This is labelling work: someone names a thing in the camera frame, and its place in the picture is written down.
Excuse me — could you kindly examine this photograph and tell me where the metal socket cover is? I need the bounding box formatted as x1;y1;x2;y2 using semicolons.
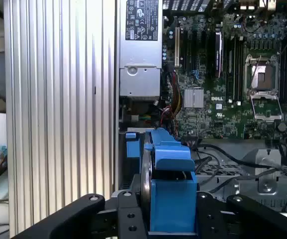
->
249;91;283;122

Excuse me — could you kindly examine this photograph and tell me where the silver finned heatsink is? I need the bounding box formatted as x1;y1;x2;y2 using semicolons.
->
184;88;205;109

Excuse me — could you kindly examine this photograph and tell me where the black expansion slot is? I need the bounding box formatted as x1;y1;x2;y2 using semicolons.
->
191;29;198;72
182;29;189;72

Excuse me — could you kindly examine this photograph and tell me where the hard disk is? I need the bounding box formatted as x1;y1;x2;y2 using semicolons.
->
140;127;200;234
124;131;144;180

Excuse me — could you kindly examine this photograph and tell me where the thin metal locking lever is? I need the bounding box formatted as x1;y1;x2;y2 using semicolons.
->
250;56;263;89

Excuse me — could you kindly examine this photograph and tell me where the long thick black wire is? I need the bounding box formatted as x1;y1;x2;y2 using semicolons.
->
196;144;287;170

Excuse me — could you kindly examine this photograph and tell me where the black multi-wire connector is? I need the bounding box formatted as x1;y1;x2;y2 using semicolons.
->
184;136;199;151

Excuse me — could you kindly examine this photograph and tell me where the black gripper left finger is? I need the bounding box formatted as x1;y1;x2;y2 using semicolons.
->
10;191;149;239

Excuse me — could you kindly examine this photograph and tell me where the silver power supply unit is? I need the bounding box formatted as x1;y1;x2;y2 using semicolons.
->
119;0;164;98

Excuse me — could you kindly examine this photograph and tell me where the white expansion slot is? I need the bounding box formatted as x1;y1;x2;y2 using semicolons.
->
174;26;180;68

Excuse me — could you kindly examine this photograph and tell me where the black RAM slot white clip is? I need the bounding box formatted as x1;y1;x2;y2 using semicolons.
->
281;42;287;107
235;37;242;105
227;37;233;104

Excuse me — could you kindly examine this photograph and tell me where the red yellow black wire bundle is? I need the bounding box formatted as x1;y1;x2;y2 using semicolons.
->
167;63;184;118

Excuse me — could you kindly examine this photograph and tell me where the thin red black wire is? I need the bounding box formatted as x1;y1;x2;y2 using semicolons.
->
160;106;174;125

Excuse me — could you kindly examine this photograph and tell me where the white connector with coloured wires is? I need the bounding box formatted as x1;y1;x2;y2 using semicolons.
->
129;114;154;124

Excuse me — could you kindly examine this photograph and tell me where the grey perforated drive cage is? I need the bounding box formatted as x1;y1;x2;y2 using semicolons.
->
196;141;287;214

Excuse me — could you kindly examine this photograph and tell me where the thick black disk wire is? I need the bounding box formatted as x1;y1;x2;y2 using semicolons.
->
197;155;221;186

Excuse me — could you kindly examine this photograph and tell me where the green motherboard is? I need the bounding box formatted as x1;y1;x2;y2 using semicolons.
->
162;11;287;141

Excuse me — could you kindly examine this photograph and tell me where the grey metal PC case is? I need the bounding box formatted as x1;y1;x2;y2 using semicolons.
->
113;0;287;215

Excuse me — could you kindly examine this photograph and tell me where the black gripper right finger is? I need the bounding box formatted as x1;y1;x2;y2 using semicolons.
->
196;191;287;239

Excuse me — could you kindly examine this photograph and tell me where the CPU socket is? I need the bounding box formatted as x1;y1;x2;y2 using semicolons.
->
244;56;281;94

